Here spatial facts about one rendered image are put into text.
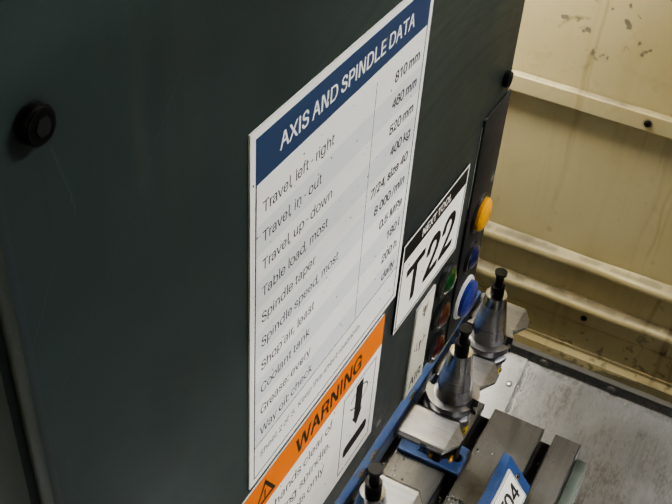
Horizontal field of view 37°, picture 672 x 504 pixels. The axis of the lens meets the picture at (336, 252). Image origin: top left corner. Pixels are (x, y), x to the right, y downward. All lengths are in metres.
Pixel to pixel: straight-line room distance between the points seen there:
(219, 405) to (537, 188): 1.19
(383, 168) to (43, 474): 0.24
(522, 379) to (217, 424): 1.36
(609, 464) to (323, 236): 1.31
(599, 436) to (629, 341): 0.17
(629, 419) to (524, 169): 0.47
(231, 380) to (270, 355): 0.03
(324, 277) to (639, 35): 0.99
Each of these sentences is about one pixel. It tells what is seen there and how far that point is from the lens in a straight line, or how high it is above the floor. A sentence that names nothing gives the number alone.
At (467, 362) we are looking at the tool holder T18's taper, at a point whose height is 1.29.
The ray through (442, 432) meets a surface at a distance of 1.14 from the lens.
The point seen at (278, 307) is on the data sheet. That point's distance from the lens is 0.42.
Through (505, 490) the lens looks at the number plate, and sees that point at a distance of 1.45.
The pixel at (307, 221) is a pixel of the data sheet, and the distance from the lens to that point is 0.42.
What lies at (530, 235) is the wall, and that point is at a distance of 1.61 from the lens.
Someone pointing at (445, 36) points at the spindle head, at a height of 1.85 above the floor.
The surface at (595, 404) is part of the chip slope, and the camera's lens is 1.74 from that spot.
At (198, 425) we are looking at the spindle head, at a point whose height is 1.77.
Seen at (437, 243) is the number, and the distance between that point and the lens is 0.63.
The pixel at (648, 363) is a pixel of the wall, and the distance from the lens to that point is 1.70.
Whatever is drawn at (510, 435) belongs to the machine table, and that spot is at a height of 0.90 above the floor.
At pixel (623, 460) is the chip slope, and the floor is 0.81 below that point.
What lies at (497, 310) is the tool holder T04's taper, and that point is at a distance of 1.20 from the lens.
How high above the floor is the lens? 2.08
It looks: 40 degrees down
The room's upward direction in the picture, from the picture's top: 4 degrees clockwise
